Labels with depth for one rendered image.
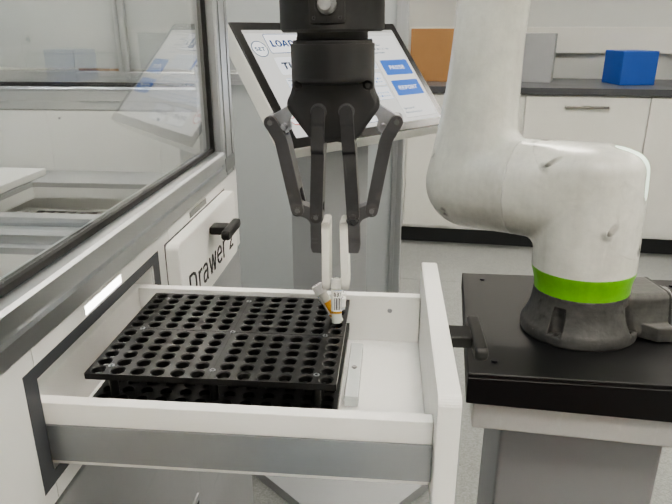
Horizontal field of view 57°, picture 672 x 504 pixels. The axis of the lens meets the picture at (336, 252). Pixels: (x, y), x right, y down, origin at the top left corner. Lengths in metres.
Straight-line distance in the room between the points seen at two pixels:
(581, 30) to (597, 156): 3.39
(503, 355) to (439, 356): 0.29
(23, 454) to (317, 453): 0.23
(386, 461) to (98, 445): 0.24
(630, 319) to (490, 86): 0.35
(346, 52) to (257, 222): 1.86
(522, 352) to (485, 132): 0.29
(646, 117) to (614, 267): 2.82
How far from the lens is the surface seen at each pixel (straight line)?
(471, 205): 0.85
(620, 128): 3.59
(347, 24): 0.54
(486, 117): 0.86
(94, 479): 0.68
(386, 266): 2.33
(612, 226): 0.80
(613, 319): 0.85
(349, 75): 0.55
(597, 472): 0.91
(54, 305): 0.57
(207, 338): 0.62
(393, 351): 0.72
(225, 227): 0.92
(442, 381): 0.49
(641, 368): 0.82
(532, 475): 0.91
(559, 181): 0.79
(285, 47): 1.42
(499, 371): 0.77
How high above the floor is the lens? 1.18
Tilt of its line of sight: 20 degrees down
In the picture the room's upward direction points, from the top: straight up
